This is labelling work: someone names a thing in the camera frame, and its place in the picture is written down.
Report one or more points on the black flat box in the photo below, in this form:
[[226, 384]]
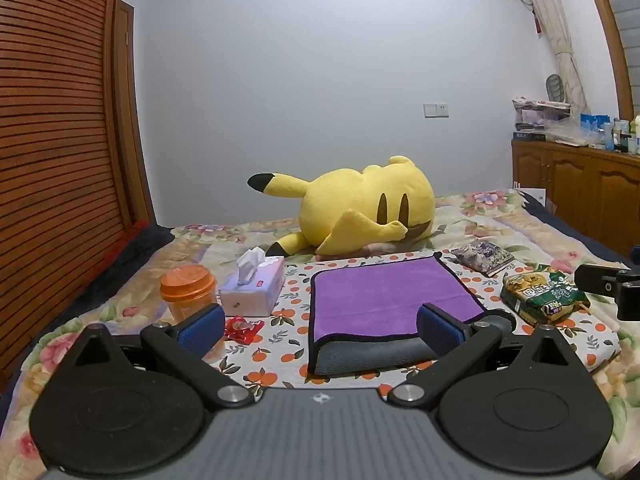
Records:
[[529, 135]]

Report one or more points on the blue and white box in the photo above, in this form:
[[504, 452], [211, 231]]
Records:
[[594, 124]]

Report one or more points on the orange plastic jar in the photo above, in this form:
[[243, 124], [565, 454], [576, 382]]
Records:
[[187, 290]]

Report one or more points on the grey hand fan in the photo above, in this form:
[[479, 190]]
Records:
[[555, 87]]

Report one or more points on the red candy wrapper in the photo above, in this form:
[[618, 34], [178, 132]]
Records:
[[242, 329]]

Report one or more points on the beige curtain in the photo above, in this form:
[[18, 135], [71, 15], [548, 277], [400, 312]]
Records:
[[560, 35]]

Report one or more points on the green snack packet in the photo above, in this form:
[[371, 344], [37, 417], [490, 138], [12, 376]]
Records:
[[542, 296]]

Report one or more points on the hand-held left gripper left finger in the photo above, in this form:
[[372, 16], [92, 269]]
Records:
[[202, 331]]

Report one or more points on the white wall switch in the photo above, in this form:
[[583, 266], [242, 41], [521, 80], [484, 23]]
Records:
[[435, 110]]

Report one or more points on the wooden cabinet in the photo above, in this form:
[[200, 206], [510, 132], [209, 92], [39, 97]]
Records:
[[575, 185]]

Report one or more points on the red hanging ornament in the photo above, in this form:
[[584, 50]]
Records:
[[538, 22]]

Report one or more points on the group of toiletry bottles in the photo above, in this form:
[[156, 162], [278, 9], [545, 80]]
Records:
[[622, 135]]

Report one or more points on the white tissue box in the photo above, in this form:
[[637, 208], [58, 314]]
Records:
[[252, 292]]

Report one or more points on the dark blue mattress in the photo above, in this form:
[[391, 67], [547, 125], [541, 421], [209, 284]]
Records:
[[580, 222]]

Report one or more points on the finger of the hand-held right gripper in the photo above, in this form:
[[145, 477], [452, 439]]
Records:
[[598, 280]]

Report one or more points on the white orange-print cloth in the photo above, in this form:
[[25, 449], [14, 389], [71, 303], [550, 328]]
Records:
[[292, 330]]

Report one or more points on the small white box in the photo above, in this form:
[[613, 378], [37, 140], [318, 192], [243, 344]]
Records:
[[534, 195]]

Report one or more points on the yellow plush toy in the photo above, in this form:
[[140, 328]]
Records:
[[360, 205]]

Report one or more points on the wooden louvred wardrobe door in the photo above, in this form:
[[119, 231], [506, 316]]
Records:
[[55, 160]]

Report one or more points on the purple snack packet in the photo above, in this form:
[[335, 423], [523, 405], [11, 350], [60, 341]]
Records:
[[482, 256]]

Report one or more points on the purple towel with grey underside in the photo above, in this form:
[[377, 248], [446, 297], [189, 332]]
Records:
[[380, 295]]

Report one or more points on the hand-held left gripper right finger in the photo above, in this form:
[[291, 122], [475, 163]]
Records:
[[440, 331]]

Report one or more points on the clear plastic bag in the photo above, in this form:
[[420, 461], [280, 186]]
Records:
[[572, 132]]

